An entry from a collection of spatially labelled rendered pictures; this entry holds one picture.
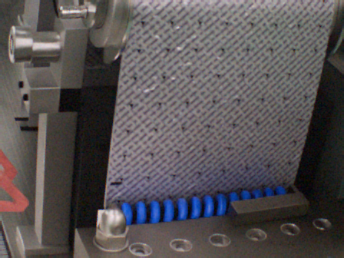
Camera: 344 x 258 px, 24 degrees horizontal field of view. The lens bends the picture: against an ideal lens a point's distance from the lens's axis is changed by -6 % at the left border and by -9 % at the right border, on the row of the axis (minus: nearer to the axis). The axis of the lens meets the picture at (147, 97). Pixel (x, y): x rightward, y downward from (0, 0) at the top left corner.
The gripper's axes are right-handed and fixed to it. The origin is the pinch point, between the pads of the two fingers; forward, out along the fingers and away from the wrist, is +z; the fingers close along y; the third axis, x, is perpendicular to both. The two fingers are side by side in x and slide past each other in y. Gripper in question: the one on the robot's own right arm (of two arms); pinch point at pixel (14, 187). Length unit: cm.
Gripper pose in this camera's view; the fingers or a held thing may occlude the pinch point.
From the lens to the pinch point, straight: 85.9
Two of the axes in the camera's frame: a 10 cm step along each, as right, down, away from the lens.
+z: 7.3, 4.4, 5.2
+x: 6.0, -7.7, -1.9
